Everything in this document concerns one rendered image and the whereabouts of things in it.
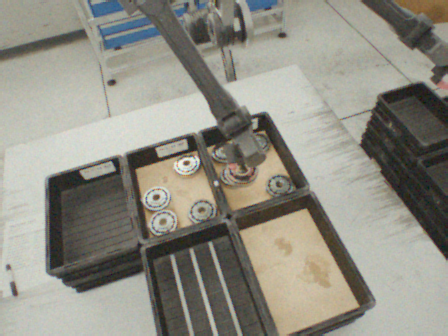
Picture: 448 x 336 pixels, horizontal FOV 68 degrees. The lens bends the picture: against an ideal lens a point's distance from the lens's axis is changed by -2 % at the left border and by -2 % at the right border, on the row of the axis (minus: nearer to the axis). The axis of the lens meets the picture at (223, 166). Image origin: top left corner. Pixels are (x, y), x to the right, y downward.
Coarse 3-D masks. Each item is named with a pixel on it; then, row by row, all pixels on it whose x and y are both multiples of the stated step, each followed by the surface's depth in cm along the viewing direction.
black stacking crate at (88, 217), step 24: (72, 192) 133; (96, 192) 132; (120, 192) 131; (72, 216) 126; (96, 216) 126; (120, 216) 125; (72, 240) 121; (96, 240) 120; (120, 240) 119; (96, 264) 110; (120, 264) 114
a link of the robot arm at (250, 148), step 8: (248, 112) 84; (240, 128) 87; (248, 128) 87; (232, 136) 88; (240, 136) 87; (248, 136) 86; (240, 144) 86; (248, 144) 85; (256, 144) 87; (240, 152) 89; (248, 152) 84; (256, 152) 84; (264, 152) 87; (248, 160) 85; (256, 160) 87; (264, 160) 88
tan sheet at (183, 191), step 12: (144, 168) 137; (156, 168) 136; (168, 168) 136; (144, 180) 133; (156, 180) 133; (168, 180) 132; (180, 180) 132; (192, 180) 132; (204, 180) 131; (144, 192) 130; (180, 192) 129; (192, 192) 128; (204, 192) 128; (180, 204) 126; (216, 204) 125; (180, 216) 123
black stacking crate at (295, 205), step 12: (288, 204) 114; (300, 204) 117; (312, 204) 114; (252, 216) 112; (264, 216) 115; (276, 216) 118; (312, 216) 118; (240, 228) 117; (324, 228) 110; (324, 240) 113; (336, 252) 106; (348, 264) 99; (348, 276) 102; (360, 288) 96; (360, 300) 99; (336, 324) 99
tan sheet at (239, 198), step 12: (264, 132) 143; (276, 156) 135; (216, 168) 134; (264, 168) 132; (276, 168) 132; (264, 180) 129; (228, 192) 127; (240, 192) 127; (252, 192) 126; (264, 192) 126; (240, 204) 124
